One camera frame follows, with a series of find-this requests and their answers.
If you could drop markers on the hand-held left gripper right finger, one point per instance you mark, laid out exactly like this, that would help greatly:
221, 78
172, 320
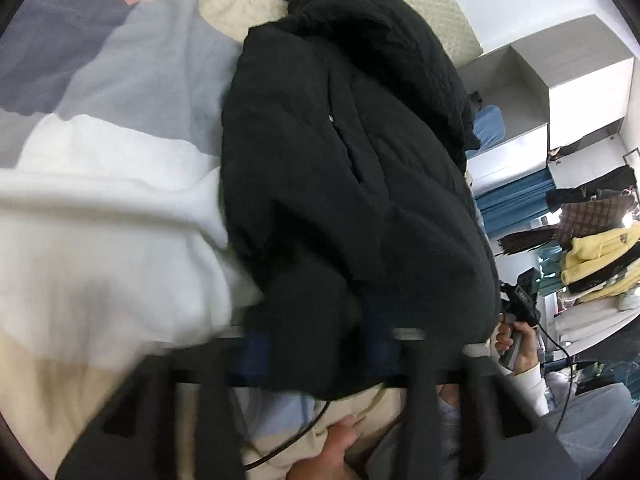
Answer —
380, 350

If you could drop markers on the black hanging garment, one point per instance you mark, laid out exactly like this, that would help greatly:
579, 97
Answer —
600, 185

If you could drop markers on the checked pastel bed cover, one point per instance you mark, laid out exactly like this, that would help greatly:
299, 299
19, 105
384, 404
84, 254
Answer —
100, 160

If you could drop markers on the person's right hand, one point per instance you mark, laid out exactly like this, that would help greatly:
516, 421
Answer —
527, 347

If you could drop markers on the blue curtain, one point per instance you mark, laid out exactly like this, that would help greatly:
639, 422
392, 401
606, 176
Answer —
510, 195

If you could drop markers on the blue covered chair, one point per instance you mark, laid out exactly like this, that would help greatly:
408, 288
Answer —
487, 125

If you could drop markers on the black puffer jacket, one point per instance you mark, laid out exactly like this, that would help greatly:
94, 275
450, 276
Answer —
350, 185

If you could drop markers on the yellow fleece garment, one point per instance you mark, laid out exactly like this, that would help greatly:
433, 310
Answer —
600, 255

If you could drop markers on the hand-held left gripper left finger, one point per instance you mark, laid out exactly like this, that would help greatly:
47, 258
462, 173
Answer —
255, 355

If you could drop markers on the cream quilted headboard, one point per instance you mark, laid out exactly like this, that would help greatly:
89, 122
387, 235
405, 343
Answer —
425, 10

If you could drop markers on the grey wardrobe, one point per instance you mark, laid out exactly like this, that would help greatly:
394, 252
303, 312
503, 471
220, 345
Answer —
555, 90

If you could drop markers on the person's left hand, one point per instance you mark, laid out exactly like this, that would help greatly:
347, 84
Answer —
340, 445

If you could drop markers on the grey cloth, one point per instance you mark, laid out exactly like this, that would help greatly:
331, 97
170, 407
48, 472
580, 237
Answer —
590, 425

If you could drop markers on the dark fringed garment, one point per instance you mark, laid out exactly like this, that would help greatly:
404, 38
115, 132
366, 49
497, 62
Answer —
527, 241

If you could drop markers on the person's right forearm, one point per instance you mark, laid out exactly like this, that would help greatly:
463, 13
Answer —
534, 387

